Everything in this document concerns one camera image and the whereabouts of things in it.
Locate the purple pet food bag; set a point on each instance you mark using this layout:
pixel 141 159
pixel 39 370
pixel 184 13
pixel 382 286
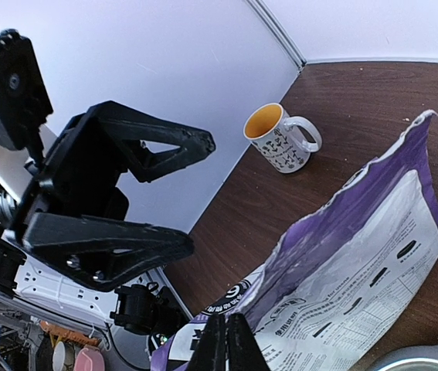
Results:
pixel 339 278

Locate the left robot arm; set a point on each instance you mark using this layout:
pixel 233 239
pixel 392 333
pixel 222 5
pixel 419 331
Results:
pixel 145 305

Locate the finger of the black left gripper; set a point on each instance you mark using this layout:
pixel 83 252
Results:
pixel 147 146
pixel 102 254

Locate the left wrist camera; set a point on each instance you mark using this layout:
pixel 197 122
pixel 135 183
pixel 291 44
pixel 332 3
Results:
pixel 24 102

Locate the left aluminium frame post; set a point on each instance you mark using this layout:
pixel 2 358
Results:
pixel 271 22

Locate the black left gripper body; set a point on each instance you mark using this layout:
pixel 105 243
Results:
pixel 78 178

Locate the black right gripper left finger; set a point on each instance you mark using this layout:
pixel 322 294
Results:
pixel 211 351

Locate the grey double bowl feeder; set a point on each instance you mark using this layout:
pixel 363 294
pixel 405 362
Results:
pixel 435 348

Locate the steel bowl near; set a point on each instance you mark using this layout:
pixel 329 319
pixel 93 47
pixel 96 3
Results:
pixel 416 364

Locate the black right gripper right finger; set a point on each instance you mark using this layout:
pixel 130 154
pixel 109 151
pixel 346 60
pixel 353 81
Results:
pixel 243 350

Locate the patterned mug orange inside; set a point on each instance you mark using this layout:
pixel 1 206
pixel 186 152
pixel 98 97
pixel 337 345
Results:
pixel 285 142

